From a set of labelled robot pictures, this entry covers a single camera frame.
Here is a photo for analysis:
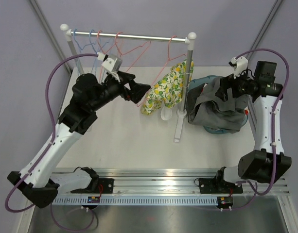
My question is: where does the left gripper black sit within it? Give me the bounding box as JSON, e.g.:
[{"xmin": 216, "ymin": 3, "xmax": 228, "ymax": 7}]
[{"xmin": 89, "ymin": 70, "xmax": 150, "ymax": 111}]

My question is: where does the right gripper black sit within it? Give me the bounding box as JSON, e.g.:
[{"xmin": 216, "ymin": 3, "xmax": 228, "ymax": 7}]
[{"xmin": 215, "ymin": 67, "xmax": 256, "ymax": 102}]

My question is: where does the lemon print skirt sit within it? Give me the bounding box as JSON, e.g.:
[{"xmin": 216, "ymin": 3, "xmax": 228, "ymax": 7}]
[{"xmin": 140, "ymin": 60, "xmax": 186, "ymax": 116}]

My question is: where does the plain grey skirt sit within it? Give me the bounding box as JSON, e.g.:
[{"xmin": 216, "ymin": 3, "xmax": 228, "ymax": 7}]
[{"xmin": 187, "ymin": 76, "xmax": 249, "ymax": 133}]

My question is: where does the pink wire hanger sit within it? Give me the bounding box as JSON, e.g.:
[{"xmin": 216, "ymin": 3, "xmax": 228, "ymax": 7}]
[
  {"xmin": 113, "ymin": 32, "xmax": 151, "ymax": 71},
  {"xmin": 136, "ymin": 35, "xmax": 189, "ymax": 107},
  {"xmin": 97, "ymin": 30, "xmax": 114, "ymax": 81}
]

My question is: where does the blue wire hanger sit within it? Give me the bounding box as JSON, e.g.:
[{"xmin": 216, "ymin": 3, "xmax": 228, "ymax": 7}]
[
  {"xmin": 89, "ymin": 29, "xmax": 109, "ymax": 77},
  {"xmin": 70, "ymin": 29, "xmax": 91, "ymax": 76}
]

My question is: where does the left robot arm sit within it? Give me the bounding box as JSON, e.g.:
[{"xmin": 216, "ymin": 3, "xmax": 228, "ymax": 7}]
[{"xmin": 7, "ymin": 71, "xmax": 151, "ymax": 208}]

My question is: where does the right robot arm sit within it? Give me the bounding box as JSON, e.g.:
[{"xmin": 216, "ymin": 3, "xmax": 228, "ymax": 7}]
[{"xmin": 214, "ymin": 59, "xmax": 292, "ymax": 195}]

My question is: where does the blue plastic basket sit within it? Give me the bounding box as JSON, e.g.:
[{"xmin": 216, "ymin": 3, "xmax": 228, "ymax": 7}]
[{"xmin": 187, "ymin": 74, "xmax": 249, "ymax": 135}]

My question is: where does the clothes rack silver white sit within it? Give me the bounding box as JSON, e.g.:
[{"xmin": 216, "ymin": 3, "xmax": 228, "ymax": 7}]
[{"xmin": 60, "ymin": 24, "xmax": 197, "ymax": 143}]

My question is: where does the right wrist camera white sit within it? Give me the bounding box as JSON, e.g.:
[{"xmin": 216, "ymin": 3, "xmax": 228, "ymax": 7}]
[{"xmin": 229, "ymin": 56, "xmax": 248, "ymax": 79}]

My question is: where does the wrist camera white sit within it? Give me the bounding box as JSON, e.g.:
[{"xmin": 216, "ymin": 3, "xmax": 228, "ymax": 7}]
[
  {"xmin": 229, "ymin": 56, "xmax": 248, "ymax": 79},
  {"xmin": 97, "ymin": 52, "xmax": 122, "ymax": 82}
]

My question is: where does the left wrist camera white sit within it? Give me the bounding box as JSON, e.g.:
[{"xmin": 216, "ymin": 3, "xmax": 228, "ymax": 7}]
[{"xmin": 97, "ymin": 52, "xmax": 122, "ymax": 82}]

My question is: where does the right frame post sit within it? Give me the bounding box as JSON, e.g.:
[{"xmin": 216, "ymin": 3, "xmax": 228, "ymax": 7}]
[{"xmin": 249, "ymin": 0, "xmax": 285, "ymax": 50}]

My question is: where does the frame post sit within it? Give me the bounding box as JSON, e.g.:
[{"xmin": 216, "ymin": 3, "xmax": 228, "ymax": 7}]
[
  {"xmin": 28, "ymin": 0, "xmax": 66, "ymax": 61},
  {"xmin": 249, "ymin": 0, "xmax": 285, "ymax": 50}
]

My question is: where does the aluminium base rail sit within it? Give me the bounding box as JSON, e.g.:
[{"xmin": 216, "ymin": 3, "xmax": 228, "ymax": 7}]
[{"xmin": 51, "ymin": 168, "xmax": 292, "ymax": 196}]

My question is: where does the left frame post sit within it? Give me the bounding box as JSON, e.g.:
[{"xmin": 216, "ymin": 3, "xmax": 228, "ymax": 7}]
[{"xmin": 28, "ymin": 0, "xmax": 66, "ymax": 61}]

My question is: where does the white slotted cable duct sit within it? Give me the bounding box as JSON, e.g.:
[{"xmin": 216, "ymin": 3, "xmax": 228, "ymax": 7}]
[{"xmin": 53, "ymin": 196, "xmax": 218, "ymax": 206}]

